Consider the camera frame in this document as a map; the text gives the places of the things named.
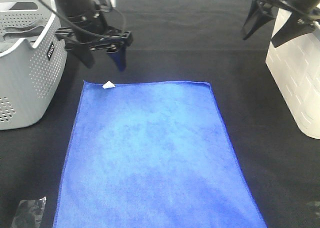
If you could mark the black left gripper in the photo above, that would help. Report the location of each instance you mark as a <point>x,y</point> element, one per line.
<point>86,35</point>

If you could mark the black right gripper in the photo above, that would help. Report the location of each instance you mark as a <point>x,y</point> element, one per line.
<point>300,22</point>

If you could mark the blue microfibre towel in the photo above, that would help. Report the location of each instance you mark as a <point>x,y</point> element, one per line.
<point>152,155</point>

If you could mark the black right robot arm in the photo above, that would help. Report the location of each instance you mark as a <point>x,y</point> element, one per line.
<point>304,16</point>

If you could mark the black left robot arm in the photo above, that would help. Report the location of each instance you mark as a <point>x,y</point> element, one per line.
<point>78,8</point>

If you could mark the grey towel in basket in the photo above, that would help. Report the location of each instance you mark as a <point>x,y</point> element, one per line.
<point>9,38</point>

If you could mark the white plastic storage bin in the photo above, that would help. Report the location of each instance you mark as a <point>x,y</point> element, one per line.
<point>295,69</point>

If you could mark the grey perforated laundry basket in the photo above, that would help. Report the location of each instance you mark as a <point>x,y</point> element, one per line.
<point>30,72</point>

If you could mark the clear tape strip left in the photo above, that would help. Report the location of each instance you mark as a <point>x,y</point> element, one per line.
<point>29,213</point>

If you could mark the clear tape strip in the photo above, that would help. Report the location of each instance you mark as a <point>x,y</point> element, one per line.
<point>29,213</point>
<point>315,207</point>

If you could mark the clear tape strip right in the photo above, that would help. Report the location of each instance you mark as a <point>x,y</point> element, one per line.
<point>315,207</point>

